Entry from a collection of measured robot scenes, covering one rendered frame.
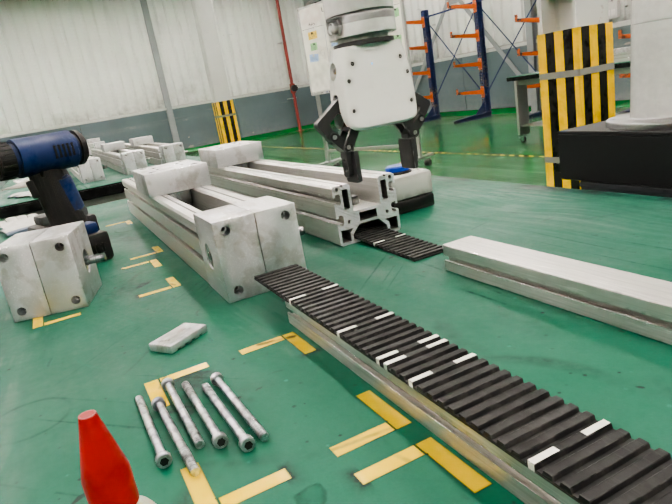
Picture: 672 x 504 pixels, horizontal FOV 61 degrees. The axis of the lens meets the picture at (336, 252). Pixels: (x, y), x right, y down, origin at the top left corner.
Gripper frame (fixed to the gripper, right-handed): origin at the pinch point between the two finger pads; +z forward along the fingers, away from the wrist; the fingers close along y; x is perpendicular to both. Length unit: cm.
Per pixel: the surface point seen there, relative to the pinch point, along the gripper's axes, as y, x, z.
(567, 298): -2.2, -31.7, 9.5
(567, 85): 256, 204, 12
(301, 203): -5.2, 17.5, 5.6
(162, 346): -33.0, -11.5, 9.8
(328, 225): -5.2, 8.5, 7.9
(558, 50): 256, 210, -9
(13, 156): -43, 34, -9
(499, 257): -1.7, -23.0, 7.7
